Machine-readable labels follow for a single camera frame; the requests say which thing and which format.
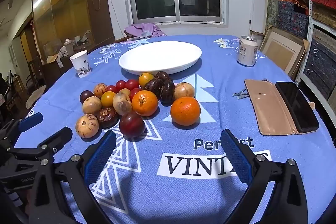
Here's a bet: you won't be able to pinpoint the white printed paper cup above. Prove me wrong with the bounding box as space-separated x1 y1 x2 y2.
70 50 91 78

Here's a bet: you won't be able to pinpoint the dark wooden chair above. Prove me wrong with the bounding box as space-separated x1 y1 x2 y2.
115 34 137 43

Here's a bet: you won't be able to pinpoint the black smartphone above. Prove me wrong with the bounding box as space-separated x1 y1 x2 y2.
275 81 320 133

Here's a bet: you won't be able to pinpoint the wooden glass cabinet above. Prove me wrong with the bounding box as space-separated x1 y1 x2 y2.
31 0 116 69

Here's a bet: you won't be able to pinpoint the stack of patterned boxes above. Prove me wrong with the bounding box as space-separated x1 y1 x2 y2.
273 0 336 98

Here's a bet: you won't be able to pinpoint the beige wallet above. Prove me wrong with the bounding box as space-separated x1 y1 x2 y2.
244 79 319 136

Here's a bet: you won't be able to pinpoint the small orange tangerine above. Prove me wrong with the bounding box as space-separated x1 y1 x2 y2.
131 90 159 117

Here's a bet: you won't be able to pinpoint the yellow tomato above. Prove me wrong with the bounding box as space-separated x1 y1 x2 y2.
101 91 116 107

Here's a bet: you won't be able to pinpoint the white oval plate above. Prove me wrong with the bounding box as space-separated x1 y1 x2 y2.
119 41 202 76

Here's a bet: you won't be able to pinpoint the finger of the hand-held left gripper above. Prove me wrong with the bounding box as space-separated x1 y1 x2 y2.
8 126 73 162
0 112 44 139

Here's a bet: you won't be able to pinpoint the white beverage can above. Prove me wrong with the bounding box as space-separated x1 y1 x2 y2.
236 35 259 67

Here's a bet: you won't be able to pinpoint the beige cushioned chair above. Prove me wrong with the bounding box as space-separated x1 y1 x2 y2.
25 85 47 109

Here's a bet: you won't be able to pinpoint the purple cloth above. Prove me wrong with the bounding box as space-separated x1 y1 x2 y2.
124 23 168 38

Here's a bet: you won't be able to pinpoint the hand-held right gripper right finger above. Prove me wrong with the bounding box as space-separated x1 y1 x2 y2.
220 129 309 224

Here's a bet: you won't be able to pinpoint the large orange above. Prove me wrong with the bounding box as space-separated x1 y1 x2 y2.
170 97 201 126

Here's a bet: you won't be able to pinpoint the tan round fruit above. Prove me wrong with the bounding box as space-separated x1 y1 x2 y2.
82 96 102 115
173 82 195 100
113 92 132 115

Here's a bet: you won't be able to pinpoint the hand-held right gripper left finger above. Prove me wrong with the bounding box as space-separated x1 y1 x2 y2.
28 130 117 224

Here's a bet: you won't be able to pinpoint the white leaning panel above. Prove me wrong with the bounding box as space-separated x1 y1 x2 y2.
251 0 269 35

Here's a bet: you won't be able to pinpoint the blue printed tablecloth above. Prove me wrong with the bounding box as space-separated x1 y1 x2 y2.
13 34 336 224

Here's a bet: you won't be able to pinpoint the wooden picture frame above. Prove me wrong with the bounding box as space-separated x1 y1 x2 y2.
259 25 310 79

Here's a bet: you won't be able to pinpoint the small yellow-orange citrus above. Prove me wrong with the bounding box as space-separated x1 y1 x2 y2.
138 72 155 87

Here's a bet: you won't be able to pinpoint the green patterned panel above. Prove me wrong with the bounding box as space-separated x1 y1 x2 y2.
266 0 280 30

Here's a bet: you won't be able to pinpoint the metal keys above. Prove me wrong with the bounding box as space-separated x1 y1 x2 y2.
233 90 250 100

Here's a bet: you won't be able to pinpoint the striped tan pepino melon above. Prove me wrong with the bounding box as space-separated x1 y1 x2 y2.
94 84 108 98
75 114 100 139

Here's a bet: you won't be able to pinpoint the white plastic bottle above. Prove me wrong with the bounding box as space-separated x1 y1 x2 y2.
64 39 74 55

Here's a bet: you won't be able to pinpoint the dark red plum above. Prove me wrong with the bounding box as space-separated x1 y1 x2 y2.
119 112 146 138
79 90 94 104

